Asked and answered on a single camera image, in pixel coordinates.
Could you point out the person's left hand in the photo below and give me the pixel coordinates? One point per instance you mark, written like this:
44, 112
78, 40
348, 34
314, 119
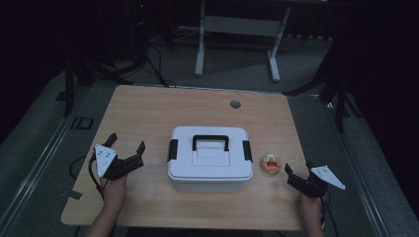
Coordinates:
114, 191

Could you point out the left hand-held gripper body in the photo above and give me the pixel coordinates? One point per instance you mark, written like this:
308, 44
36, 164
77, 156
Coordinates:
106, 159

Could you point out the black metal stand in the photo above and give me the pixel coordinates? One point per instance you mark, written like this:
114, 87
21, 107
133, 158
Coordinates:
69, 89
341, 98

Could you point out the white metal desk frame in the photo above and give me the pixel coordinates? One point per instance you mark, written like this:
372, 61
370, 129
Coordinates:
237, 25

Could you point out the grey round table grommet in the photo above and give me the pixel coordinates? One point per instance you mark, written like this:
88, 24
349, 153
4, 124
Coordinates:
235, 104

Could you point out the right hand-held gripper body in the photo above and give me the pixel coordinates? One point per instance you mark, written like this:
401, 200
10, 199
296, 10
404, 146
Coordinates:
313, 186

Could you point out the aluminium floor rail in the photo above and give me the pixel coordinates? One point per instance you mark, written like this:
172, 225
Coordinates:
359, 177
42, 154

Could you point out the person's right hand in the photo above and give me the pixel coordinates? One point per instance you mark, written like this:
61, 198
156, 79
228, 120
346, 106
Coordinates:
311, 205

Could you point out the dark floor tape piece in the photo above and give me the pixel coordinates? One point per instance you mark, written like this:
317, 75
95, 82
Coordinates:
72, 195

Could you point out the dark equipment tower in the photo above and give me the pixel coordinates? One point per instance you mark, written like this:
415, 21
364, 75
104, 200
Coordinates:
139, 29

